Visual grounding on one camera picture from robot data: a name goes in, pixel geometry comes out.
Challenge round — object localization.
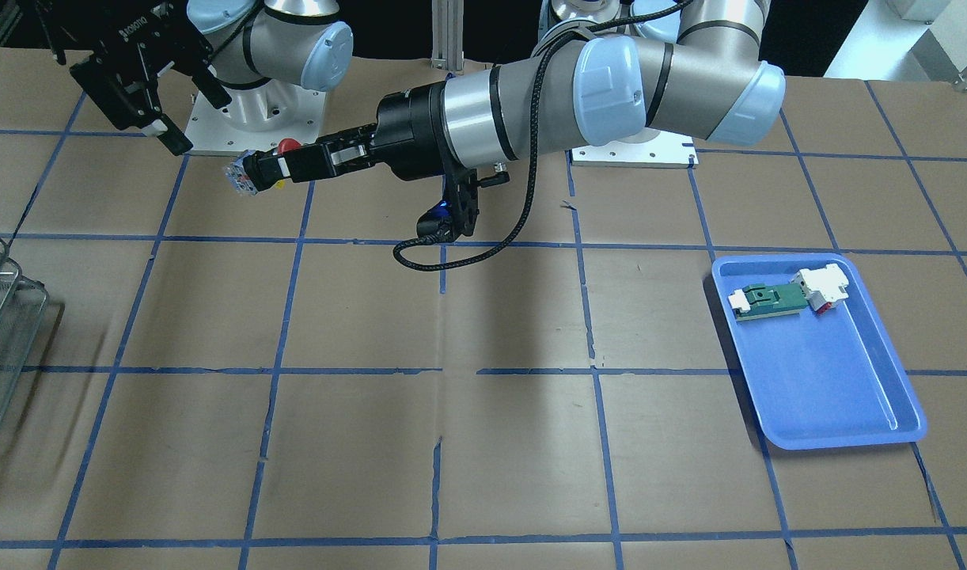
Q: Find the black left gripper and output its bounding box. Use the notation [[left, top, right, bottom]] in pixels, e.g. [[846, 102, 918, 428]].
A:
[[253, 82, 451, 185]]

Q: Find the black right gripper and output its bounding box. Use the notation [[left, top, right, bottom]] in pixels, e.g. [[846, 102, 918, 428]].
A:
[[69, 1, 233, 156]]

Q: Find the red emergency stop button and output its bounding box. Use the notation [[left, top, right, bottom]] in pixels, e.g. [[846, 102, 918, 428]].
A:
[[224, 138, 302, 196]]

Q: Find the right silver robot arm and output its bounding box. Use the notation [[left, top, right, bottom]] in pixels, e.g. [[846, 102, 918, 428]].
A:
[[44, 1, 354, 156]]

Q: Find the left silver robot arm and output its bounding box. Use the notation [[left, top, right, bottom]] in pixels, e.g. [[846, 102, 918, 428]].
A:
[[228, 1, 785, 192]]

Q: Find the green circuit board module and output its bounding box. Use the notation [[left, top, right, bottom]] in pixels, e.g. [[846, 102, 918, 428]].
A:
[[726, 283, 808, 321]]

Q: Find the white plastic connector block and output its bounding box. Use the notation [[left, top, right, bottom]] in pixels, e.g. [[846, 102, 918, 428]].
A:
[[790, 263, 849, 315]]

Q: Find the blue plastic tray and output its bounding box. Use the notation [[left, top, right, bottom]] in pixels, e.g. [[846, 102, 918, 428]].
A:
[[711, 253, 928, 450]]

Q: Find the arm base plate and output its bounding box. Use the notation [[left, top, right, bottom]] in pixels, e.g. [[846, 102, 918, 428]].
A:
[[184, 80, 328, 158], [570, 127, 700, 169]]

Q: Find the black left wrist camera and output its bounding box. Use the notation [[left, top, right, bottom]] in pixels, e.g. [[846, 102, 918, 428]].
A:
[[417, 158, 511, 243]]

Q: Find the aluminium frame post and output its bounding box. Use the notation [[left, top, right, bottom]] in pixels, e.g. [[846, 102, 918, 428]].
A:
[[430, 0, 465, 75]]

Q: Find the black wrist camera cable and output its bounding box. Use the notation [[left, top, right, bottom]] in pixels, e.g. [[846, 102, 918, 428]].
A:
[[393, 0, 690, 273]]

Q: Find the silver wire mesh shelf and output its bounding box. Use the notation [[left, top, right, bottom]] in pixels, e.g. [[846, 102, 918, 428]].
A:
[[0, 238, 49, 424]]

